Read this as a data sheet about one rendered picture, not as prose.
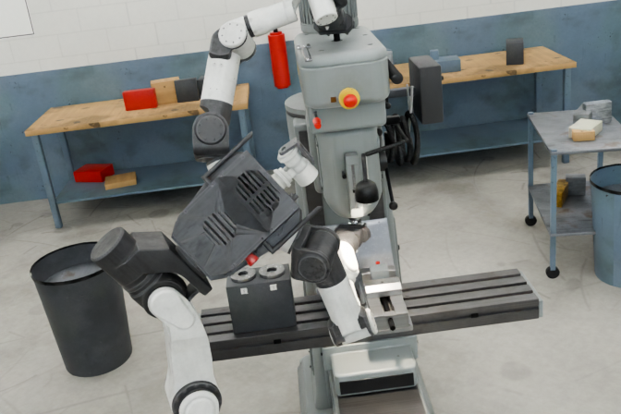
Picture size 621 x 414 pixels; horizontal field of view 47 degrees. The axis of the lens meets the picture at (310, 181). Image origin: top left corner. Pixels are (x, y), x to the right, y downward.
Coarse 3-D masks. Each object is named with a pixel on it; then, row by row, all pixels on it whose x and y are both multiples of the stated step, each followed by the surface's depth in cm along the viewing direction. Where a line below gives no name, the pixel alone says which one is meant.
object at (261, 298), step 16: (240, 272) 246; (256, 272) 247; (272, 272) 243; (288, 272) 245; (240, 288) 240; (256, 288) 240; (272, 288) 241; (288, 288) 241; (240, 304) 242; (256, 304) 242; (272, 304) 243; (288, 304) 243; (240, 320) 244; (256, 320) 245; (272, 320) 245; (288, 320) 245
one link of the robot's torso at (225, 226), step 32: (224, 160) 186; (224, 192) 177; (256, 192) 177; (192, 224) 179; (224, 224) 178; (256, 224) 176; (288, 224) 188; (192, 256) 180; (224, 256) 179; (256, 256) 181
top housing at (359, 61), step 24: (312, 48) 213; (336, 48) 208; (360, 48) 204; (384, 48) 205; (312, 72) 203; (336, 72) 202; (360, 72) 203; (384, 72) 205; (312, 96) 205; (336, 96) 205; (360, 96) 205; (384, 96) 207
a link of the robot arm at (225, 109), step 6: (204, 102) 194; (210, 102) 193; (216, 102) 193; (222, 102) 194; (204, 108) 196; (210, 108) 193; (216, 108) 193; (222, 108) 194; (228, 108) 195; (222, 114) 194; (228, 114) 195; (228, 120) 196; (228, 126) 198
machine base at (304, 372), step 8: (304, 360) 352; (416, 360) 354; (304, 368) 347; (304, 376) 341; (304, 384) 335; (424, 384) 336; (304, 392) 332; (312, 392) 328; (424, 392) 324; (304, 400) 328; (312, 400) 323; (424, 400) 314; (304, 408) 324; (312, 408) 318; (328, 408) 316; (432, 408) 320
